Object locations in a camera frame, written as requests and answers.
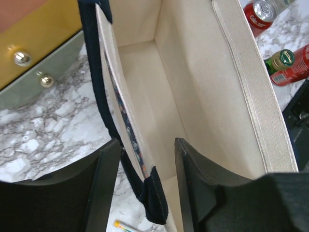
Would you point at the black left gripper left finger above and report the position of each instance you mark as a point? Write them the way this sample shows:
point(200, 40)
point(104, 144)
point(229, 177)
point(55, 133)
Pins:
point(76, 198)

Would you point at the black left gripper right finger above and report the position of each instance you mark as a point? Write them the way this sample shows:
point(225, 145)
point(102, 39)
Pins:
point(214, 199)

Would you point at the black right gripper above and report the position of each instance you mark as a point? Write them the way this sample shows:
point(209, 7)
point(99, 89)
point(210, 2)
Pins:
point(296, 116)

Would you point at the red cola can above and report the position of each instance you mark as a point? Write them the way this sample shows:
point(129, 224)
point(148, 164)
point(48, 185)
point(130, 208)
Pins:
point(260, 15)
point(298, 71)

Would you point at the green glass bottle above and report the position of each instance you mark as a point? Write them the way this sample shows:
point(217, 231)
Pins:
point(279, 61)

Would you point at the cream canvas tote bag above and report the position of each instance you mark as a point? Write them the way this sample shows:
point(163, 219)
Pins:
point(169, 69)

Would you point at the yellow capped pen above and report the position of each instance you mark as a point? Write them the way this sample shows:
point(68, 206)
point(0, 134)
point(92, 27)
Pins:
point(124, 227)

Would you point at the round drawer storage box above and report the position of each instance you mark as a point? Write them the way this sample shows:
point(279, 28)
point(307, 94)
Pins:
point(39, 41)

